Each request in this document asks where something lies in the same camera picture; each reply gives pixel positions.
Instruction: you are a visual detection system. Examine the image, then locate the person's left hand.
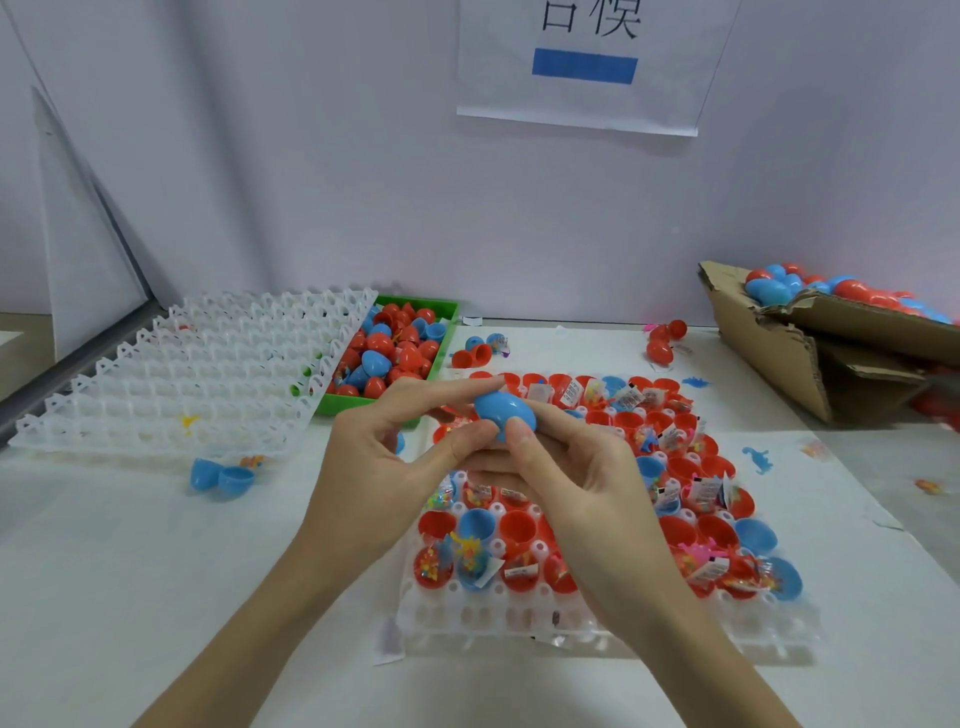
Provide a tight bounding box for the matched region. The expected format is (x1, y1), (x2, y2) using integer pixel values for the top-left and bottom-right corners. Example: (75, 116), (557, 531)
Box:
(300, 375), (504, 594)

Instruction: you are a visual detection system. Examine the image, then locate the person's right hand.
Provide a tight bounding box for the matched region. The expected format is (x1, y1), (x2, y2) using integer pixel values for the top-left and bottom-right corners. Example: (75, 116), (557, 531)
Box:
(457, 397), (684, 632)

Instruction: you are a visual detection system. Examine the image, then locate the clear plastic egg tray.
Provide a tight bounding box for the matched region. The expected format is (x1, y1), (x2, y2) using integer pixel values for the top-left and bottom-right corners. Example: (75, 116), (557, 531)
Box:
(393, 367), (824, 662)
(7, 285), (380, 459)

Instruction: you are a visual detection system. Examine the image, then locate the small capsule cluster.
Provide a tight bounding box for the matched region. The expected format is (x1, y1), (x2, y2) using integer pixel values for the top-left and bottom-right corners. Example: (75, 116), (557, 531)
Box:
(450, 333), (512, 369)

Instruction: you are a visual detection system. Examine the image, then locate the cardboard box of capsules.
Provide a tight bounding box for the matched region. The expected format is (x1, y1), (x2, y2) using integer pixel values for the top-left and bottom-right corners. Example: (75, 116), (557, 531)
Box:
(699, 261), (960, 426)

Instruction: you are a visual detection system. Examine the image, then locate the pile of finished eggs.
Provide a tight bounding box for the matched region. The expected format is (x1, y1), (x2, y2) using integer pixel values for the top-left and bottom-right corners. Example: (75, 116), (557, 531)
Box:
(744, 265), (960, 329)

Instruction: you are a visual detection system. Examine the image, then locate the person's right forearm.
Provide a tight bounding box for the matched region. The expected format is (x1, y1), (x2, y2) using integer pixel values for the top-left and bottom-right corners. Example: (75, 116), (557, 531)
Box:
(615, 577), (804, 728)

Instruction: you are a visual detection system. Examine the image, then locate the person's left forearm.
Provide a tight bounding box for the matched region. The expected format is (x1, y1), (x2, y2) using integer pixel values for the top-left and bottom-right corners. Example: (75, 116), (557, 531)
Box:
(135, 547), (377, 728)

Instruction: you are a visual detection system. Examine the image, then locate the green plastic tray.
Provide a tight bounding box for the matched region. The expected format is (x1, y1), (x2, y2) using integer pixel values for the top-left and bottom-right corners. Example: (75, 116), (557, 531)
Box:
(315, 294), (462, 419)

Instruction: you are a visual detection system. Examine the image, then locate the small white paper slip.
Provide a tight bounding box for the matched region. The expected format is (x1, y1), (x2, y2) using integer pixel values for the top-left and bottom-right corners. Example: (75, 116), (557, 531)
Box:
(373, 618), (407, 663)

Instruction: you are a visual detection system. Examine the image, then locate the clear triangular panel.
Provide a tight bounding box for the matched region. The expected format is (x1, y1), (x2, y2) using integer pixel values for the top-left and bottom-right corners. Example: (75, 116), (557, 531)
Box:
(33, 87), (152, 362)

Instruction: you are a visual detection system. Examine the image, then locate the white paper sign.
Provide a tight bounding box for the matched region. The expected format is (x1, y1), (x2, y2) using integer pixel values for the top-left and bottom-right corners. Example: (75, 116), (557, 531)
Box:
(456, 0), (744, 138)

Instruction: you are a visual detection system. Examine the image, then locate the grey metal rail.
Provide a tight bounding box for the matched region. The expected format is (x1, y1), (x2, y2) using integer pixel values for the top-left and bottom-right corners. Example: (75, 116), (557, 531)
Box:
(0, 300), (164, 444)

